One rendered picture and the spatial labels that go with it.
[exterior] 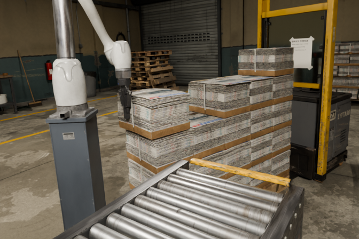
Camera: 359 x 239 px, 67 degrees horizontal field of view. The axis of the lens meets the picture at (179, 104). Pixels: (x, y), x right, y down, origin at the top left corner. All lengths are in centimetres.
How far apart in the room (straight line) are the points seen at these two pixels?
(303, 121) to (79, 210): 226
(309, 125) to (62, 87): 235
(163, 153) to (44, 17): 750
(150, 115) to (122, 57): 36
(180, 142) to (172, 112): 21
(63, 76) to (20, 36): 693
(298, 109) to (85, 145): 221
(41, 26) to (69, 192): 734
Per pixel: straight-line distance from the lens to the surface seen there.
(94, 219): 97
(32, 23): 857
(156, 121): 150
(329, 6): 272
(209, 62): 926
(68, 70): 147
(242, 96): 202
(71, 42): 169
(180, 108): 159
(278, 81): 238
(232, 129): 200
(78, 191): 161
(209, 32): 923
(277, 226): 90
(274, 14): 298
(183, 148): 169
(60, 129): 151
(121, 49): 155
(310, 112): 299
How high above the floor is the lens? 131
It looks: 12 degrees down
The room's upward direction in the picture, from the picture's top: 3 degrees counter-clockwise
